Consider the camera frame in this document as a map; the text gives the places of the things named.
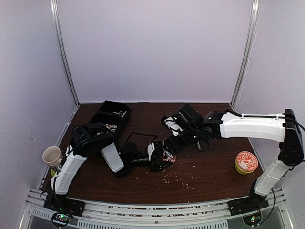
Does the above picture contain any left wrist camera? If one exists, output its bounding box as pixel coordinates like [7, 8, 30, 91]
[147, 142, 155, 161]

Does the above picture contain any clear plastic jar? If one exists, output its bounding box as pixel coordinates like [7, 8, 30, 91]
[162, 152, 176, 164]

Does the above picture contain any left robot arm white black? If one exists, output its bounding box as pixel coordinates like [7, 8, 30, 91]
[47, 122, 176, 212]

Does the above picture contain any left aluminium frame post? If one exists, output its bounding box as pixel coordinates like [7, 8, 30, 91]
[50, 0, 80, 107]

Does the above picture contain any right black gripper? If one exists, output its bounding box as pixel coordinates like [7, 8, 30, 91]
[164, 127, 201, 155]

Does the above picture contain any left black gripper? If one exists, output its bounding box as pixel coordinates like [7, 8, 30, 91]
[128, 149, 173, 173]

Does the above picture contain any green tin orange patterned lid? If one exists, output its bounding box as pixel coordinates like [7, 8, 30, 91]
[235, 151, 258, 175]

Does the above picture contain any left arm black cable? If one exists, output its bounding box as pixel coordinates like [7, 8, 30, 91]
[127, 131, 159, 146]

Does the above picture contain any aluminium frame post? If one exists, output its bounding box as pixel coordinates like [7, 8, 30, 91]
[231, 0, 260, 110]
[50, 0, 80, 107]

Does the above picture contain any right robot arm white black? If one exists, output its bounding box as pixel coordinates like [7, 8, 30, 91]
[161, 104, 304, 211]

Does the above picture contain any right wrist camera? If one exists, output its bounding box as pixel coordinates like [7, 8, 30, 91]
[161, 116, 184, 137]

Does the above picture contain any green saucer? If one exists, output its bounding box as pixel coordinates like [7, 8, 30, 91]
[51, 168, 57, 177]

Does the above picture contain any black three-compartment candy bin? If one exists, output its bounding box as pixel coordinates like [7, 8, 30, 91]
[89, 100, 132, 137]

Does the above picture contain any right aluminium frame post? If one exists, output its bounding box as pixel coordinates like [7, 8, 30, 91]
[231, 0, 260, 110]

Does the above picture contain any beige ceramic mug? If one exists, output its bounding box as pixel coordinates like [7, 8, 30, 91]
[42, 146, 63, 167]

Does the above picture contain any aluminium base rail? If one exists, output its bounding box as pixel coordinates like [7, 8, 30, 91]
[17, 188, 296, 229]

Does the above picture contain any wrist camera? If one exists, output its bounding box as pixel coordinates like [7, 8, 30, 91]
[161, 116, 184, 137]
[147, 142, 155, 161]

